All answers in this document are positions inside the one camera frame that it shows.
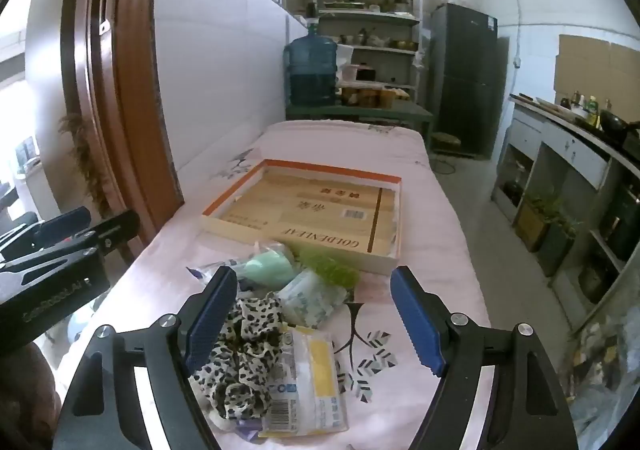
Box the dark grey fridge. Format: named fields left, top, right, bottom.
left=430, top=3, right=501, bottom=158

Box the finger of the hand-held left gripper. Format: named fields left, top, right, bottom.
left=0, top=210, right=140, bottom=281
left=0, top=206, right=92, bottom=251

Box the large green-print tissue pack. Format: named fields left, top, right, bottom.
left=276, top=270, right=351, bottom=329

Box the green planter with plant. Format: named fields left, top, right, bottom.
left=537, top=219, right=582, bottom=278

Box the pile of plastic bags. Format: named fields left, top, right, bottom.
left=560, top=310, right=640, bottom=436

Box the brown wooden door frame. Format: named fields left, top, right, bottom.
left=60, top=0, right=186, bottom=261

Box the blue and white plastic pack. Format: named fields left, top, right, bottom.
left=186, top=257, right=251, bottom=291

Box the orange-rimmed cardboard box tray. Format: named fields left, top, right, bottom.
left=200, top=159, right=403, bottom=275

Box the leopard print scrunchie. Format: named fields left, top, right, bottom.
left=192, top=292, right=292, bottom=423

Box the black wok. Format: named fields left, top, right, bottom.
left=597, top=108, right=640, bottom=141

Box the blue water jug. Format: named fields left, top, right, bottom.
left=283, top=34, right=339, bottom=106

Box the green fuzzy scrunchie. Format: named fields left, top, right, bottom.
left=297, top=250, right=361, bottom=288

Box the brown planter with plant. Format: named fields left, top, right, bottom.
left=512, top=195, right=555, bottom=253

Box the cardboard sheet on wall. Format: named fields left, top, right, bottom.
left=552, top=34, right=640, bottom=105

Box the white kitchen counter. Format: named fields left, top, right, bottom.
left=492, top=94, right=640, bottom=311

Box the dried plant bunch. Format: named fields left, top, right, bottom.
left=57, top=112, right=108, bottom=215

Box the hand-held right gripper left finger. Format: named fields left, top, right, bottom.
left=52, top=266, right=239, bottom=450

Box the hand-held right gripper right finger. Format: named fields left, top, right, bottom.
left=390, top=266, right=583, bottom=450

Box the person's left hand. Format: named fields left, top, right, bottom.
left=0, top=344, right=57, bottom=450

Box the woven stool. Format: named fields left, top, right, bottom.
left=431, top=132, right=462, bottom=155

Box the yellow cloth pack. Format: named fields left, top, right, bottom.
left=260, top=325, right=351, bottom=438

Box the mint green sponge pack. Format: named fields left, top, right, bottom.
left=235, top=241, right=298, bottom=291

